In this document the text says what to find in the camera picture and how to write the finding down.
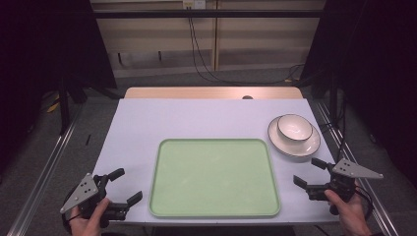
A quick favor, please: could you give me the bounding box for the white bowl with dark rim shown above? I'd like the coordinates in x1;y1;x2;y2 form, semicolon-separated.
276;113;314;144

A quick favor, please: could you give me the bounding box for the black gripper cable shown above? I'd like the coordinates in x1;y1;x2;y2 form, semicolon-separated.
354;185;376;221
61;191;83;234

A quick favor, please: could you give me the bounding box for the aluminium floor rail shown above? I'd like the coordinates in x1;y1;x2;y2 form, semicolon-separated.
6;103;85;236
314;99;400;236

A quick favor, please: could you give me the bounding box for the black metal stand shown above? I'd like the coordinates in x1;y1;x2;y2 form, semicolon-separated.
58;76;71;135
328;70;339;127

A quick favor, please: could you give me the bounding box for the green plastic tray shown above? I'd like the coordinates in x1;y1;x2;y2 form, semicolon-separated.
149;138;282;219

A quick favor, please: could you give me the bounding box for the person's left hand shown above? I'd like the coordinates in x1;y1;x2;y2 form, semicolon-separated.
68;197;111;236

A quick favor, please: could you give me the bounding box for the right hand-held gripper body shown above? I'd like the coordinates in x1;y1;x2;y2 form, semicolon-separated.
306;158;385;216

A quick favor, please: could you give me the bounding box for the black wall cable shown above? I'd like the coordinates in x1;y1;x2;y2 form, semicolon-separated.
187;7;306;87

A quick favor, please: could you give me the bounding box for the white wall socket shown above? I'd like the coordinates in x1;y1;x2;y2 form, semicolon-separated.
182;0;208;10

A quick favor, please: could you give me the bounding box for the black curtain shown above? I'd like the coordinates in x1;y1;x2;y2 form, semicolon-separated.
299;0;417;190
0;0;118;175

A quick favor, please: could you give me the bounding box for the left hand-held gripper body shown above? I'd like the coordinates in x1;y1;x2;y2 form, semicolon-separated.
59;172;130;229

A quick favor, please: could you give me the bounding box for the yellow floor tape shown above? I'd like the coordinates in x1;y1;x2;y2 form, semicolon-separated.
46;93;62;114

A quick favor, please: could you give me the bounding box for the person's right hand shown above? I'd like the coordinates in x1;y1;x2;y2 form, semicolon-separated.
324;189;372;236

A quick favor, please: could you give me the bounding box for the black horizontal bar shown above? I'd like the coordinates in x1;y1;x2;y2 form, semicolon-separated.
92;9;325;20

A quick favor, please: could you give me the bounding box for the white plate with dark rim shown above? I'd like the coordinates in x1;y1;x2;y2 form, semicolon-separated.
267;115;322;158

